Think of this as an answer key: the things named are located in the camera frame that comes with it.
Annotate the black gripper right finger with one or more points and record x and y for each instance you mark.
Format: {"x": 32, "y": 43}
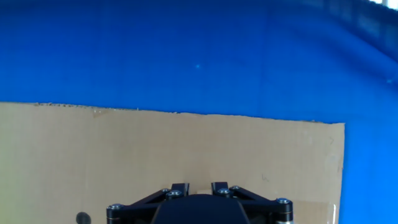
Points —
{"x": 267, "y": 208}

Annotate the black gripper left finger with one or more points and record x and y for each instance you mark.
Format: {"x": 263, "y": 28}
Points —
{"x": 136, "y": 207}

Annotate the clear tape strip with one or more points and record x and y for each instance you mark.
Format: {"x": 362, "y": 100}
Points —
{"x": 314, "y": 214}

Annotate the brown cardboard sheet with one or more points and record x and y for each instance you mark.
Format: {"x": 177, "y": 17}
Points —
{"x": 93, "y": 155}

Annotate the blue mountain print cloth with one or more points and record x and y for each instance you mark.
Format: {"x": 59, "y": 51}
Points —
{"x": 186, "y": 46}

